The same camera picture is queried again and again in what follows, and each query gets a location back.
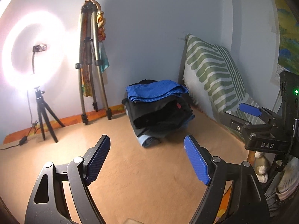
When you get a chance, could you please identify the blue striped shorts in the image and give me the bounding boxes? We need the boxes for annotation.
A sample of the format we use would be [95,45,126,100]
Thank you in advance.
[126,79,188,103]

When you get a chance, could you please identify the green white striped pillow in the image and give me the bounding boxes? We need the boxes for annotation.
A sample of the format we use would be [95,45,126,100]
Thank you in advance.
[178,33,262,124]

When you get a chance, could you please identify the beige blanket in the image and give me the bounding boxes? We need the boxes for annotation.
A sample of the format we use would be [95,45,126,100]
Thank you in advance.
[1,111,248,223]

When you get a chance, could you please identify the stack of folded clothes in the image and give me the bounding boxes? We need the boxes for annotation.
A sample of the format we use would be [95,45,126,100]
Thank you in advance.
[122,79,195,148]

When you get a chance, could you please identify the black mini tripod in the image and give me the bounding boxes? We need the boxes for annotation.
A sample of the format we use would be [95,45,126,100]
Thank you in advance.
[34,86,65,143]

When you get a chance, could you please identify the silver folded tripod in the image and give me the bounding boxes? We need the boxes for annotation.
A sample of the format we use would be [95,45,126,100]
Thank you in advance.
[75,8,112,125]

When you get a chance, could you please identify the black power cable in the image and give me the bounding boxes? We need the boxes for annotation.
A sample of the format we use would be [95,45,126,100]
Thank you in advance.
[0,91,39,150]

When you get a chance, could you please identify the ring light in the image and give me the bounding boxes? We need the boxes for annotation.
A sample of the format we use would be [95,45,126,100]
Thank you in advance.
[1,10,65,90]

